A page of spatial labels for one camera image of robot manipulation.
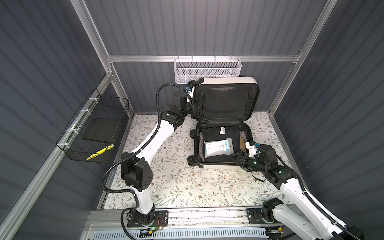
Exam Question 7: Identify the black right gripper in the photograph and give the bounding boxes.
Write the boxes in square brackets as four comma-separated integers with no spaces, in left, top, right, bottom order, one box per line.
[228,150,266,174]

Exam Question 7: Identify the tan shorts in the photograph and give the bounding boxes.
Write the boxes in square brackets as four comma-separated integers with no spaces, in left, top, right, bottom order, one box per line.
[240,136,247,153]

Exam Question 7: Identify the white packet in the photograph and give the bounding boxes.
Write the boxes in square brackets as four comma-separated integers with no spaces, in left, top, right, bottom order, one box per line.
[204,138,234,158]

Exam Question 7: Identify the black t-shirt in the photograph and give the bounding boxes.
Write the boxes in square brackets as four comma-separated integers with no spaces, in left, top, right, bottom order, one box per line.
[201,126,241,152]

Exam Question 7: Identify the white hard-shell suitcase black lining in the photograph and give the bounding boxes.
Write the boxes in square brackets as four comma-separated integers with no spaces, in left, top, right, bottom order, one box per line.
[187,77,260,169]

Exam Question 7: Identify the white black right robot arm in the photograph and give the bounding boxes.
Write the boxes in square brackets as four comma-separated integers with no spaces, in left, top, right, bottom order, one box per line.
[230,144,365,240]

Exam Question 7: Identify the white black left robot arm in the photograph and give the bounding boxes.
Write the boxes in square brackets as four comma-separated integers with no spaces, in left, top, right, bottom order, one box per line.
[121,88,194,224]

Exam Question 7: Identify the floral table mat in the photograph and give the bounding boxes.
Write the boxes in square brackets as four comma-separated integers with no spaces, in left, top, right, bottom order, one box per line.
[103,112,294,210]

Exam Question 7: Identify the yellow black striped item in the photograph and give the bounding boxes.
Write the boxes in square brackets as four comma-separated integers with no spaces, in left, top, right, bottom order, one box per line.
[86,144,114,161]

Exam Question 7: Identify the black pad in basket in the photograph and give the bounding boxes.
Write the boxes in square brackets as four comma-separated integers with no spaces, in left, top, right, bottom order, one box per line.
[83,118,122,143]

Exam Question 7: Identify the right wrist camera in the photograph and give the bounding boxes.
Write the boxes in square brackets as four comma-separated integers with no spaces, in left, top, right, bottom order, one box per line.
[245,141,259,158]

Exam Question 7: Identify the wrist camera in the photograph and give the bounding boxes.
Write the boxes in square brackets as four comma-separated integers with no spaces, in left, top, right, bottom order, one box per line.
[185,86,195,104]
[245,141,259,158]

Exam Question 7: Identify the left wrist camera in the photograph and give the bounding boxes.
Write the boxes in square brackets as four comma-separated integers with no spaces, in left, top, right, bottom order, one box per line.
[185,86,195,104]

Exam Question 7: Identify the white wire mesh basket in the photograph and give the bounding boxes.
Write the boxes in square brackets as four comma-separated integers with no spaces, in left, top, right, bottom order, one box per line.
[173,57,242,84]

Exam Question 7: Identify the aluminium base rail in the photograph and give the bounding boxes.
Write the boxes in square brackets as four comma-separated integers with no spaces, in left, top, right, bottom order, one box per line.
[79,205,341,240]

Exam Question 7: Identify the black wire mesh basket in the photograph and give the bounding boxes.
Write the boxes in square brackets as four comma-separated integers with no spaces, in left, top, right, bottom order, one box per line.
[57,89,130,164]

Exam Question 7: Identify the black right corrugated cable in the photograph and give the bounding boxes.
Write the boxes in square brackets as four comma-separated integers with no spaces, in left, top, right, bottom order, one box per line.
[275,154,365,240]

